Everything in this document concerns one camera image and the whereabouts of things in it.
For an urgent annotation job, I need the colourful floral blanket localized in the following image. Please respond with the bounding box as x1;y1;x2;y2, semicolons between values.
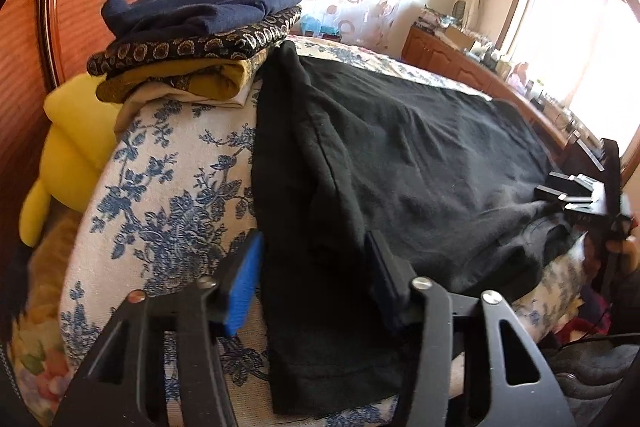
10;207;83;415

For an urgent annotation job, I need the mustard yellow folded garment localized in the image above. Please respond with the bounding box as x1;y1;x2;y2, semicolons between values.
96;54;266;104

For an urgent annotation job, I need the cream folded garment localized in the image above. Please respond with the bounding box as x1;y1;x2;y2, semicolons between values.
115;79;261;138

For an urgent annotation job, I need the clutter of small things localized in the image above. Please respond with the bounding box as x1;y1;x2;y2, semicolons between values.
412;0;601;142

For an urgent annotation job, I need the teal cloth bundle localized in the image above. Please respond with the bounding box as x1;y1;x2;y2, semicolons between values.
299;17;342;40

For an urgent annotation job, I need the dark red printed cloth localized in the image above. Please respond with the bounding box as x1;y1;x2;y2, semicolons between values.
555;292;616;345

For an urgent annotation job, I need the person's right hand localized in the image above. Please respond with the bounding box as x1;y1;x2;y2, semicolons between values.
607;234;640;270

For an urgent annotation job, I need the wooden cabinet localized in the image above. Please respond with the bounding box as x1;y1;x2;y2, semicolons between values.
402;24;601;158

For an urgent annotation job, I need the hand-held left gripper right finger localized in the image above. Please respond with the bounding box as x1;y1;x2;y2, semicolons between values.
365;231;576;427

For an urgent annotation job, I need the black t-shirt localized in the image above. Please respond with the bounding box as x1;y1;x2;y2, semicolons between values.
250;41;576;418

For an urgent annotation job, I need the blue floral bedsheet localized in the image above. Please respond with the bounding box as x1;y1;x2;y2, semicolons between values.
60;34;591;427

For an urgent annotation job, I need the window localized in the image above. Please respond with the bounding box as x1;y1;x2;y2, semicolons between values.
500;0;640;162

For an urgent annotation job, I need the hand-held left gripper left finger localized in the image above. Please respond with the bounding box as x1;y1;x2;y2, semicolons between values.
52;232;266;427

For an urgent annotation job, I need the cardboard box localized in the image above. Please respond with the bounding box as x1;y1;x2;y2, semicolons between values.
440;24;477;51

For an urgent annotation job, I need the yellow plush toy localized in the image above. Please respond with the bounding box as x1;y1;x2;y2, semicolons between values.
19;73;123;248

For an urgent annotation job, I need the navy folded garment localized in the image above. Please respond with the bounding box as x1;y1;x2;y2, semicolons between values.
101;0;303;44

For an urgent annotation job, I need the dark patterned folded garment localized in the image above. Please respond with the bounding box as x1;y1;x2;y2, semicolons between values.
86;5;304;78

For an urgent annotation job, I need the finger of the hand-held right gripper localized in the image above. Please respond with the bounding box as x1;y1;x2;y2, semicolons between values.
534;186;607;214
547;173;607;194

